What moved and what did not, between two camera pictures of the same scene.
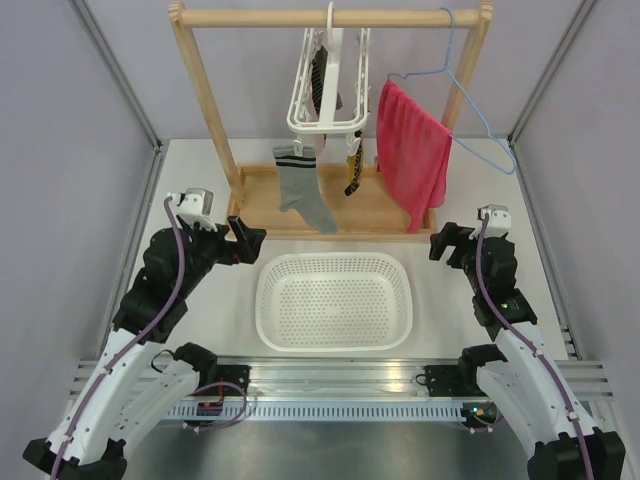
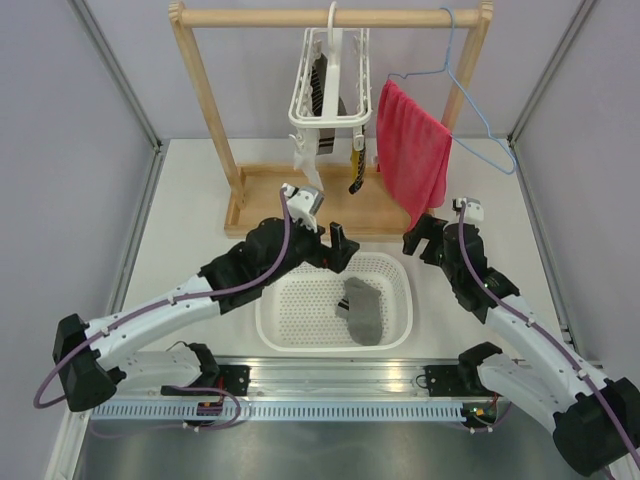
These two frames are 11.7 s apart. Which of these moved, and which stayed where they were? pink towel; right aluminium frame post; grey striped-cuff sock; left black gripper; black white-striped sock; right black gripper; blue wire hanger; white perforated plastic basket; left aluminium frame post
Moved: grey striped-cuff sock; right black gripper; black white-striped sock; left black gripper
Stayed: blue wire hanger; pink towel; white perforated plastic basket; left aluminium frame post; right aluminium frame post
